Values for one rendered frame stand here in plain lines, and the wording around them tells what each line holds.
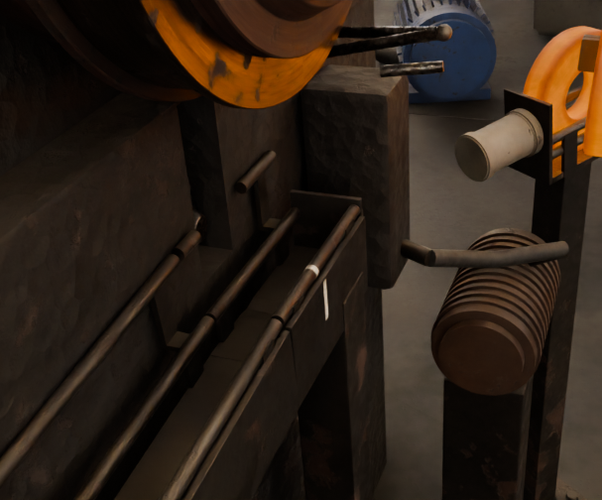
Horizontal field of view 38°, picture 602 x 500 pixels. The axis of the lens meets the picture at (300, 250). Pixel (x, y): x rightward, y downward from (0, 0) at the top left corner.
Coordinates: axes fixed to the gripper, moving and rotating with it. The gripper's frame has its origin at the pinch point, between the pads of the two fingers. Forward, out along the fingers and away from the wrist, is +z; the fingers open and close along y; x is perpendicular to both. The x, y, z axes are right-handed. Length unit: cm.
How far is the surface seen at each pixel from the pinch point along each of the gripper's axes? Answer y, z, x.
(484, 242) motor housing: 17.0, 13.1, -32.2
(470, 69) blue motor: 178, 49, -70
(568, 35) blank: 24.6, 7.0, -6.6
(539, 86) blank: 19.8, 9.1, -11.5
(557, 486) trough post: 29, -1, -83
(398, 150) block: -0.1, 20.3, -12.5
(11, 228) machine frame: -46, 31, 1
